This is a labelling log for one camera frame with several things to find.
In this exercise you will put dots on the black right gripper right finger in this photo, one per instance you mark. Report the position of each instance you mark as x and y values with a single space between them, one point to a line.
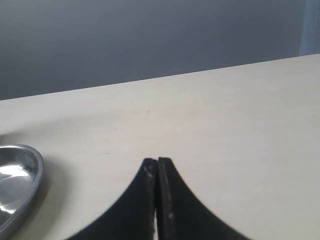
181 215

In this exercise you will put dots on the round stainless steel dish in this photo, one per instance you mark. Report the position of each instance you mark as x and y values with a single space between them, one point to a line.
21 174

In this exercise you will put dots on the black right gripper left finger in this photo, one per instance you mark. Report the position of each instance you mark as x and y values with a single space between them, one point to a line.
131 217

